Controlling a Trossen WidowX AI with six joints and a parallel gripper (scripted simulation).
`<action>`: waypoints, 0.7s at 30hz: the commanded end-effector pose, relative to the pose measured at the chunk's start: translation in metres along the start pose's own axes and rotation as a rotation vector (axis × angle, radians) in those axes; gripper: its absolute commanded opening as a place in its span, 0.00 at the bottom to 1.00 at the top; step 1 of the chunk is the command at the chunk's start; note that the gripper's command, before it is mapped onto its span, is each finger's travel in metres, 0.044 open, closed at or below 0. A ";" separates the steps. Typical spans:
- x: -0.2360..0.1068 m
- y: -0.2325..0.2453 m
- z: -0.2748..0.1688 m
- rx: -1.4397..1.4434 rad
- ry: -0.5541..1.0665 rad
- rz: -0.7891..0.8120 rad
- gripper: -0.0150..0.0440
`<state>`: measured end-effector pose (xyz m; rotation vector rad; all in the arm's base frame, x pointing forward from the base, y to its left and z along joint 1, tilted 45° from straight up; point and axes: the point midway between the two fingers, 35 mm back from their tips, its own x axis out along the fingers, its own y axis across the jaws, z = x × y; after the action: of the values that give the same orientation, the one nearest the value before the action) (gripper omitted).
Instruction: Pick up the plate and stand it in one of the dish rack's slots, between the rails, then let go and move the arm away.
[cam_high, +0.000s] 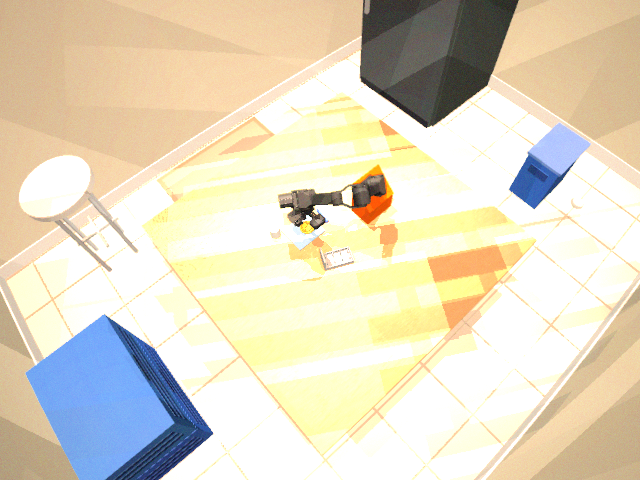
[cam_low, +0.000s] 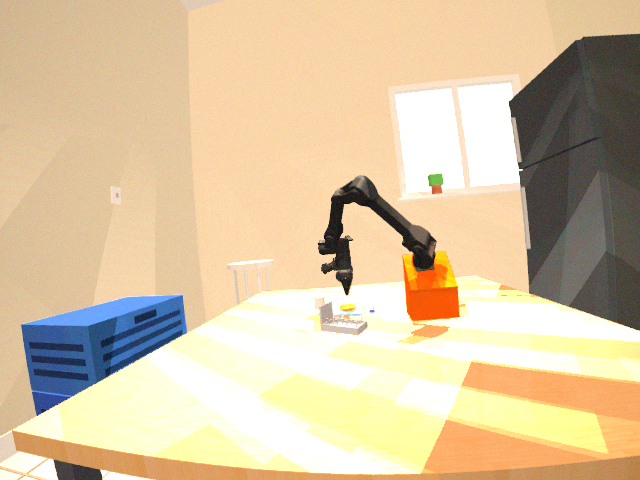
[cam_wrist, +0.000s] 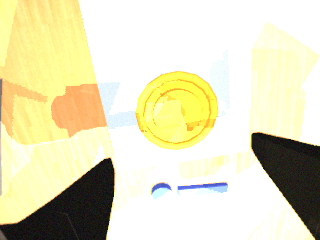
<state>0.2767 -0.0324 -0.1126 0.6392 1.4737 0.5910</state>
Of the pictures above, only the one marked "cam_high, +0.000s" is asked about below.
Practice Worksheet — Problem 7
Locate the beige cylinder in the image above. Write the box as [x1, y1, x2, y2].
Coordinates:
[269, 224, 281, 239]

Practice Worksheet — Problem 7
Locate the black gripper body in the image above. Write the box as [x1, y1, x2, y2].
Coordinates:
[302, 207, 326, 230]

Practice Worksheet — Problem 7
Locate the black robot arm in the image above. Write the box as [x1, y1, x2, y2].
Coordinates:
[278, 173, 387, 227]

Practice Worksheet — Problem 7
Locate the yellow plate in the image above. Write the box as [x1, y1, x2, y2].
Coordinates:
[300, 221, 314, 234]

